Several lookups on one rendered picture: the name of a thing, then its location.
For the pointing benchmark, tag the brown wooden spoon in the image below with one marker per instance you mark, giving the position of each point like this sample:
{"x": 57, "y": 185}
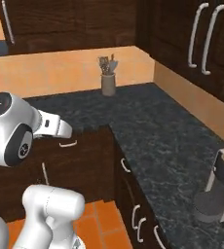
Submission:
{"x": 112, "y": 59}

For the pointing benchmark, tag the dark wood base cupboard door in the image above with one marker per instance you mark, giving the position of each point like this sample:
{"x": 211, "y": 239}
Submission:
{"x": 125, "y": 207}
{"x": 81, "y": 175}

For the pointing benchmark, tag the grey utensil pot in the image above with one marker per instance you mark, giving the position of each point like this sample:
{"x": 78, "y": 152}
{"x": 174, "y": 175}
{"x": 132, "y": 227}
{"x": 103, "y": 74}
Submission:
{"x": 108, "y": 85}

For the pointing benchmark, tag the dark wood drawer front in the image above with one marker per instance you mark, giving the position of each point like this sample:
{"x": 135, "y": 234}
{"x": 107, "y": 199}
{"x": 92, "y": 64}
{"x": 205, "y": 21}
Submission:
{"x": 119, "y": 162}
{"x": 91, "y": 142}

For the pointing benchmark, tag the grey whisk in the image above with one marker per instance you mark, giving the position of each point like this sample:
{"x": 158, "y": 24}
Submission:
{"x": 103, "y": 64}

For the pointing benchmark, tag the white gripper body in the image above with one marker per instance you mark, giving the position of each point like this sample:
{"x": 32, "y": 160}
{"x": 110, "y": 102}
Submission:
{"x": 64, "y": 129}

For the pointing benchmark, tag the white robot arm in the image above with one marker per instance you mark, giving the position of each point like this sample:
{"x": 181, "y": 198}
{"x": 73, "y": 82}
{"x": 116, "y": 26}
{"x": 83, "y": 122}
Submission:
{"x": 10, "y": 136}

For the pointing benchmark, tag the pale blue spatula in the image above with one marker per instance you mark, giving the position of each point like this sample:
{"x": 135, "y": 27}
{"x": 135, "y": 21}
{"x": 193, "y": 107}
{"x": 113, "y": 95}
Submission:
{"x": 113, "y": 66}

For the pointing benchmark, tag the grey coffee machine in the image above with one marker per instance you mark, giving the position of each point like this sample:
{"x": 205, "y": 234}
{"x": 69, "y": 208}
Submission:
{"x": 219, "y": 191}

